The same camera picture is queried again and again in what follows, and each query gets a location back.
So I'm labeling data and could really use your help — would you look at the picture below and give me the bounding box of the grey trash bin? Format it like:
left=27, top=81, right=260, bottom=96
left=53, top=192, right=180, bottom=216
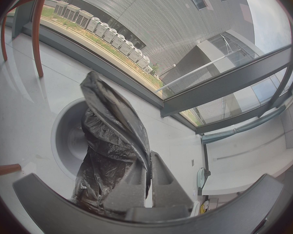
left=50, top=98, right=137, bottom=181

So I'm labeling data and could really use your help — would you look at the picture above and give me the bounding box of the window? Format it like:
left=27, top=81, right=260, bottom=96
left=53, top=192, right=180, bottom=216
left=12, top=0, right=293, bottom=134

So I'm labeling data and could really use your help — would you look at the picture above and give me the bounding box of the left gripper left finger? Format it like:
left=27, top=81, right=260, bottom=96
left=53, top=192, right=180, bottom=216
left=103, top=164, right=151, bottom=220

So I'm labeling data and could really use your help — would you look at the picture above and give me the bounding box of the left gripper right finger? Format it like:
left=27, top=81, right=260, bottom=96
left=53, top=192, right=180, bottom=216
left=150, top=151, right=195, bottom=220

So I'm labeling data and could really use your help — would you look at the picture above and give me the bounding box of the black plastic bag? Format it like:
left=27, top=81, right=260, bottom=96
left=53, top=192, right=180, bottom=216
left=72, top=70, right=152, bottom=216

